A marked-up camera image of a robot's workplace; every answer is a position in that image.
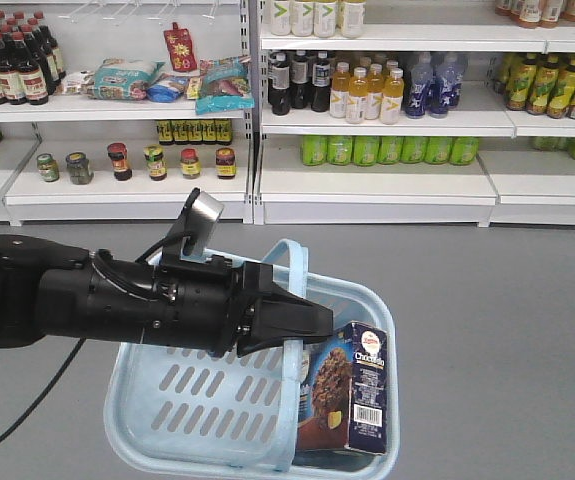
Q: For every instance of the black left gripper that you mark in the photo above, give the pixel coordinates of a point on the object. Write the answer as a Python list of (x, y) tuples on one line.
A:
[(215, 306)]

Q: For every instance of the dark blue Chocofello cookie box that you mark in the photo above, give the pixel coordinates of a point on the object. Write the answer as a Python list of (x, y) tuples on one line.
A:
[(343, 394)]

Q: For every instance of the light blue plastic basket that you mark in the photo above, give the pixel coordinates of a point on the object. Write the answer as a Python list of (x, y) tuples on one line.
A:
[(181, 412)]

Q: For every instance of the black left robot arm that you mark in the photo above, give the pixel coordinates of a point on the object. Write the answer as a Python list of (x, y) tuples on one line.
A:
[(47, 288)]

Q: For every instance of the white supermarket shelving unit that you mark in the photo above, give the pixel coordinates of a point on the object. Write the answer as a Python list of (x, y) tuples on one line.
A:
[(425, 115)]

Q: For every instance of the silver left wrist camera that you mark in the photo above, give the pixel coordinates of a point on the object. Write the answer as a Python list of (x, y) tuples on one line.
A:
[(200, 214)]

